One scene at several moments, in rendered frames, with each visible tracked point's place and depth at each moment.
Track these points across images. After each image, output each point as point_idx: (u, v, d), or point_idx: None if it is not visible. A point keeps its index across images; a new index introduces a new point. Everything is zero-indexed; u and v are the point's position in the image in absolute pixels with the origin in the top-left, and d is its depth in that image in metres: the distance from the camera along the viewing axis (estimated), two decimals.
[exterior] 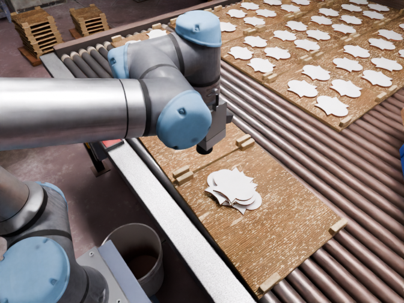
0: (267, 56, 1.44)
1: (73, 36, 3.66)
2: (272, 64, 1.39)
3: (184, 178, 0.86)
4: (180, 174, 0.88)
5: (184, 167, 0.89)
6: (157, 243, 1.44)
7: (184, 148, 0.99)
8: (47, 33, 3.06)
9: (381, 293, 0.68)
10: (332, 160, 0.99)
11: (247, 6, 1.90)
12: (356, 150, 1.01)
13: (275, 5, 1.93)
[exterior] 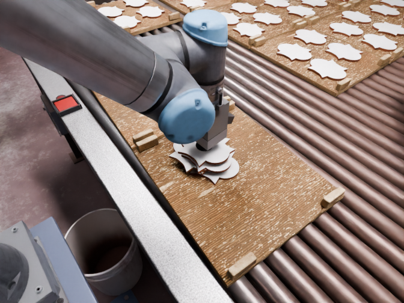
0: (257, 21, 1.28)
1: None
2: (261, 29, 1.23)
3: (145, 142, 0.71)
4: (141, 137, 0.73)
5: (147, 130, 0.74)
6: None
7: None
8: None
9: (388, 280, 0.52)
10: (327, 127, 0.84)
11: None
12: (356, 115, 0.85)
13: None
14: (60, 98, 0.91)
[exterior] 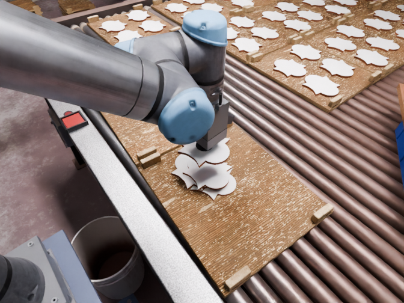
0: (254, 36, 1.33)
1: None
2: (258, 44, 1.28)
3: (149, 160, 0.76)
4: (145, 155, 0.78)
5: (150, 148, 0.79)
6: None
7: (154, 129, 0.88)
8: None
9: (371, 290, 0.57)
10: (319, 143, 0.89)
11: None
12: (347, 131, 0.91)
13: None
14: (67, 114, 0.97)
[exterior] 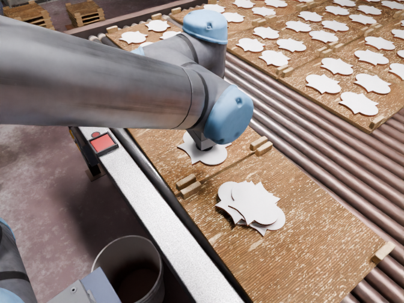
0: (281, 48, 1.29)
1: None
2: (286, 57, 1.24)
3: (190, 190, 0.71)
4: (184, 184, 0.73)
5: (190, 177, 0.74)
6: (157, 258, 1.29)
7: None
8: None
9: None
10: (364, 168, 0.84)
11: None
12: (392, 155, 0.86)
13: None
14: (95, 135, 0.92)
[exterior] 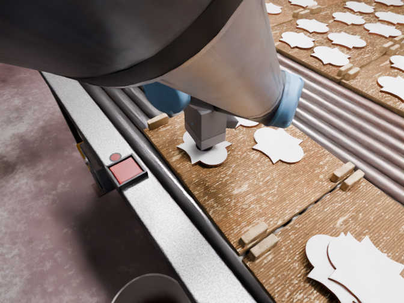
0: (335, 44, 1.05)
1: None
2: (344, 55, 1.00)
3: (264, 249, 0.48)
4: (254, 238, 0.50)
5: (260, 226, 0.51)
6: (183, 300, 1.06)
7: (247, 186, 0.60)
8: None
9: None
10: None
11: None
12: None
13: None
14: (115, 158, 0.69)
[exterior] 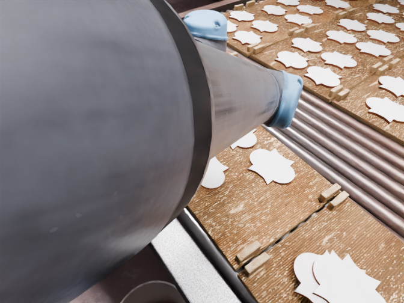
0: (327, 64, 1.11)
1: None
2: (335, 74, 1.07)
3: (257, 266, 0.54)
4: (247, 256, 0.56)
5: (254, 245, 0.57)
6: None
7: (243, 206, 0.66)
8: None
9: None
10: None
11: (285, 2, 1.57)
12: None
13: (317, 0, 1.61)
14: None
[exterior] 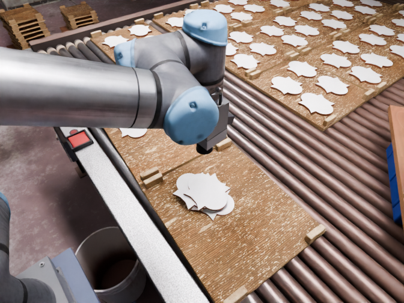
0: (252, 52, 1.37)
1: None
2: (257, 60, 1.33)
3: (151, 180, 0.80)
4: (148, 175, 0.82)
5: (153, 169, 0.83)
6: None
7: (156, 148, 0.92)
8: (35, 30, 3.00)
9: None
10: (314, 162, 0.93)
11: (235, 2, 1.83)
12: (341, 150, 0.95)
13: (264, 0, 1.87)
14: (73, 132, 1.01)
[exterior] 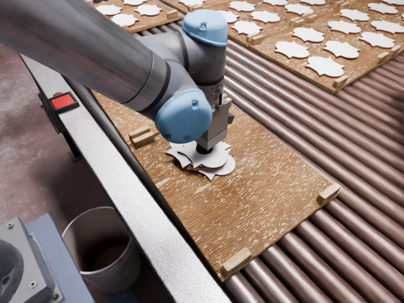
0: (254, 20, 1.28)
1: None
2: (259, 27, 1.23)
3: (142, 139, 0.71)
4: (137, 134, 0.73)
5: (143, 127, 0.74)
6: None
7: None
8: None
9: (383, 275, 0.52)
10: (324, 124, 0.84)
11: None
12: (353, 112, 0.85)
13: None
14: (57, 95, 0.91)
